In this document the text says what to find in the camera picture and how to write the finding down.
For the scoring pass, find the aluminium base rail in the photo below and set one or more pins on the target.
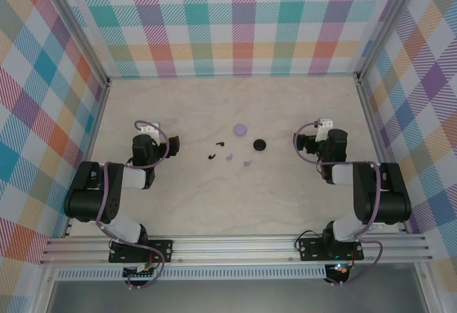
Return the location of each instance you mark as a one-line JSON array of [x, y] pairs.
[[232, 247]]

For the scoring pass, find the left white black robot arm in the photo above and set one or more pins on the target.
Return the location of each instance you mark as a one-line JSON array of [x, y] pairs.
[[89, 191]]

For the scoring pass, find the black round earbud charging case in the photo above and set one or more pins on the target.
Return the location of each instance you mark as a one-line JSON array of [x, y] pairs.
[[259, 144]]

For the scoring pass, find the purple round earbud charging case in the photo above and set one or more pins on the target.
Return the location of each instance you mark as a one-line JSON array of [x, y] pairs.
[[240, 129]]

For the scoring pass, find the aluminium frame post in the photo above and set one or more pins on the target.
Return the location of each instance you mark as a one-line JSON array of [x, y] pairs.
[[389, 23], [76, 27]]

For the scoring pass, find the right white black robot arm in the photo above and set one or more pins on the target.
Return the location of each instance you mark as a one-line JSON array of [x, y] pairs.
[[392, 198]]

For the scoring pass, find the aluminium side rail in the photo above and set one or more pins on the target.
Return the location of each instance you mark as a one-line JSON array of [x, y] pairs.
[[98, 120], [371, 120]]

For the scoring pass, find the grey metal sheet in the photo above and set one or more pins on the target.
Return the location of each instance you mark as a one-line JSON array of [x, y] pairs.
[[232, 298]]

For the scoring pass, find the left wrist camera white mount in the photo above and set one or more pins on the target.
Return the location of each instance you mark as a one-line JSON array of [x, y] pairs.
[[150, 129]]

